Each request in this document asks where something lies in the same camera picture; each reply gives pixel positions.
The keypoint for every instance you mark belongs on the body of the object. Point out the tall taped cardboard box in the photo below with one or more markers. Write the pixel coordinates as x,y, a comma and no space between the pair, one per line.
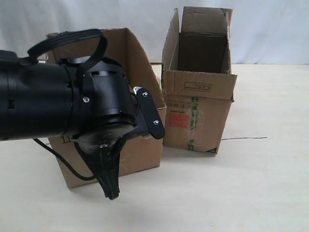
196,78

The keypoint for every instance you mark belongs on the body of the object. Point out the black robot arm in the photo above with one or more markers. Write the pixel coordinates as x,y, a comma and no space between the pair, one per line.
29,103

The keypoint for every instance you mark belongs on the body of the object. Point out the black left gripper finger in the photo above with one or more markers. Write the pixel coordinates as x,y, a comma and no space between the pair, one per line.
97,161

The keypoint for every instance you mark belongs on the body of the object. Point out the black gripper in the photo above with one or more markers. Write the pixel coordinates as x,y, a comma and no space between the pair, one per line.
100,112

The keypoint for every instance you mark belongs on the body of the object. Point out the torn cardboard box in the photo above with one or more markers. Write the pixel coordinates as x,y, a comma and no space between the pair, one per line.
138,154

